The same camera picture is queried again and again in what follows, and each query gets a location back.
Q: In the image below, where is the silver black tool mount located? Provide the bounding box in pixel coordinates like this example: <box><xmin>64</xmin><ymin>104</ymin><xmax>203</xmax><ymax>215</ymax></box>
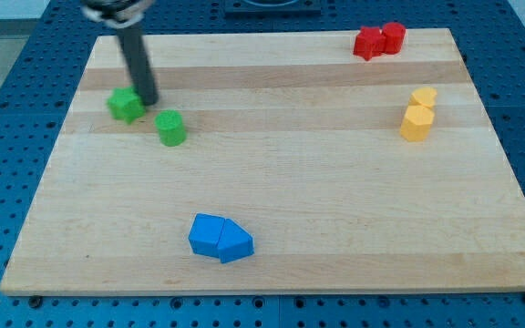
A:
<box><xmin>80</xmin><ymin>0</ymin><xmax>154</xmax><ymax>28</ymax></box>

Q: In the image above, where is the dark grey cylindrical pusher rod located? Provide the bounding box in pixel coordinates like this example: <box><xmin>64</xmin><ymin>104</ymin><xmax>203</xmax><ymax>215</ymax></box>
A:
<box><xmin>117</xmin><ymin>22</ymin><xmax>159</xmax><ymax>106</ymax></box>

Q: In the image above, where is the green cylinder block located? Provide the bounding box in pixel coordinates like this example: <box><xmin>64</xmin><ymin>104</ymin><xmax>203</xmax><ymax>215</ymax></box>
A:
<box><xmin>154</xmin><ymin>109</ymin><xmax>186</xmax><ymax>147</ymax></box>

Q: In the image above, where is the green star block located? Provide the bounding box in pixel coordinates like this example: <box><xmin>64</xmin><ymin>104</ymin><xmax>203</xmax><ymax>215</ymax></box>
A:
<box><xmin>107</xmin><ymin>87</ymin><xmax>146</xmax><ymax>125</ymax></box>

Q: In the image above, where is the red star block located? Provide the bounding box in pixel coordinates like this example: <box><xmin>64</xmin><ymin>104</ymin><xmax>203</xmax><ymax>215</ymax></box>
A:
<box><xmin>353</xmin><ymin>26</ymin><xmax>386</xmax><ymax>61</ymax></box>

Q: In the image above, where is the light wooden board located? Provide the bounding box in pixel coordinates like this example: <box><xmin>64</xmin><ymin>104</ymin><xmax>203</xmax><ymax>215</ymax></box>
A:
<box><xmin>0</xmin><ymin>28</ymin><xmax>525</xmax><ymax>296</ymax></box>

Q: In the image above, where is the blue square block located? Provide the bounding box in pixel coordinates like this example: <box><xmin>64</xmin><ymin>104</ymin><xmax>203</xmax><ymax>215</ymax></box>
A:
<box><xmin>188</xmin><ymin>213</ymin><xmax>225</xmax><ymax>258</ymax></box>

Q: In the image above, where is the blue pentagon block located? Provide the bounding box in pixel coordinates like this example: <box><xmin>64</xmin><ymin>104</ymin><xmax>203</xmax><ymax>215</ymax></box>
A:
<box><xmin>217</xmin><ymin>219</ymin><xmax>254</xmax><ymax>263</ymax></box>

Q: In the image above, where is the red cylinder block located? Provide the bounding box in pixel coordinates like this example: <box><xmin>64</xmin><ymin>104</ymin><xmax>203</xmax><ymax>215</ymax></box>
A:
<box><xmin>382</xmin><ymin>22</ymin><xmax>406</xmax><ymax>55</ymax></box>

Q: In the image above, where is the yellow hexagon block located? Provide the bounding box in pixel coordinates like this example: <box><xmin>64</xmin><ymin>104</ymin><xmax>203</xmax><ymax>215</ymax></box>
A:
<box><xmin>399</xmin><ymin>105</ymin><xmax>435</xmax><ymax>142</ymax></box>

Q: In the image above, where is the yellow heart block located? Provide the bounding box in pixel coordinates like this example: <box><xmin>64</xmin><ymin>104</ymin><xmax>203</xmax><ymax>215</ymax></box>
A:
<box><xmin>408</xmin><ymin>87</ymin><xmax>438</xmax><ymax>109</ymax></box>

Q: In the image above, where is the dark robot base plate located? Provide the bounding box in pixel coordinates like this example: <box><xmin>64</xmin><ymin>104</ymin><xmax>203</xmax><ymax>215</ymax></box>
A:
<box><xmin>223</xmin><ymin>0</ymin><xmax>323</xmax><ymax>16</ymax></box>

